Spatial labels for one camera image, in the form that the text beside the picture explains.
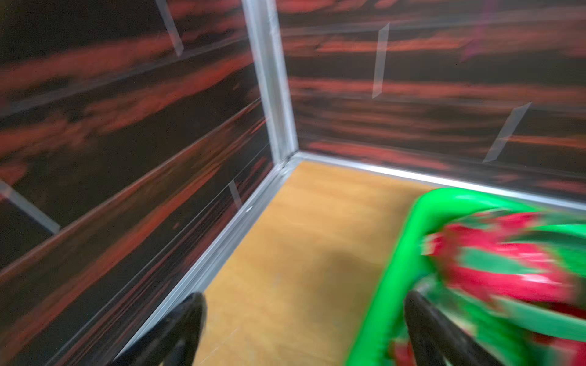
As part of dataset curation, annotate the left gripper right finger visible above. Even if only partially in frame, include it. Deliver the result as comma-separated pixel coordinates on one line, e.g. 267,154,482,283
404,291,501,366

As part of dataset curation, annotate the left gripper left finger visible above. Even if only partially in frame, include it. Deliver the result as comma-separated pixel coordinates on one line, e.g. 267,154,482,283
109,292,207,366

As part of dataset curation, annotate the green perforated plastic tray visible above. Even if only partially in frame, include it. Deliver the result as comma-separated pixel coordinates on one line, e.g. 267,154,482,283
347,188,585,365

